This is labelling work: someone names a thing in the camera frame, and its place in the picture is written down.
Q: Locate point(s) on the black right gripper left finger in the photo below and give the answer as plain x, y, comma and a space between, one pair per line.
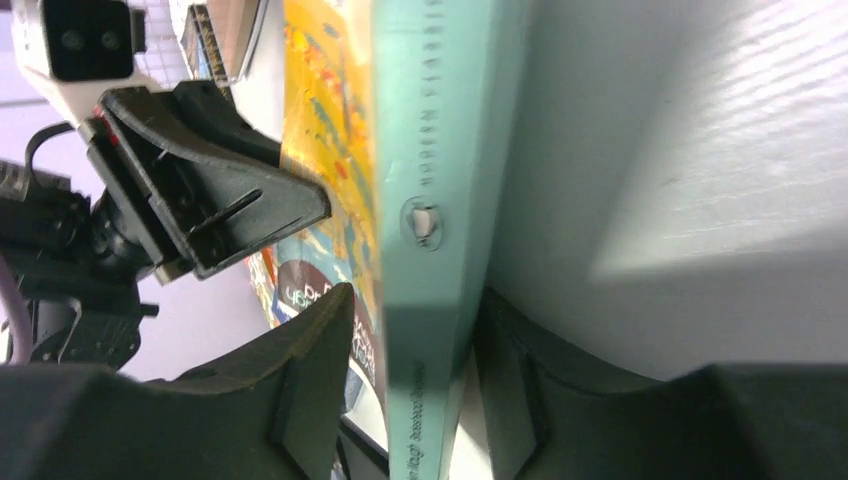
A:
269, 409

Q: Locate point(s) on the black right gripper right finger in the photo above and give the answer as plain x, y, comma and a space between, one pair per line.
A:
554, 411

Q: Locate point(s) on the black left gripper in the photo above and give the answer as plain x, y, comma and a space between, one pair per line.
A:
190, 188

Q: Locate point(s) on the white wire wooden shelf rack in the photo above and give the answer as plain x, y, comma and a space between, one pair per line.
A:
198, 40

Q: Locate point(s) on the yellow Brideshead Revisited book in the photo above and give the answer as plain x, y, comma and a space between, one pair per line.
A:
404, 111

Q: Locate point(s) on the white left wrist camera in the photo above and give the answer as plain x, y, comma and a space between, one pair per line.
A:
72, 52

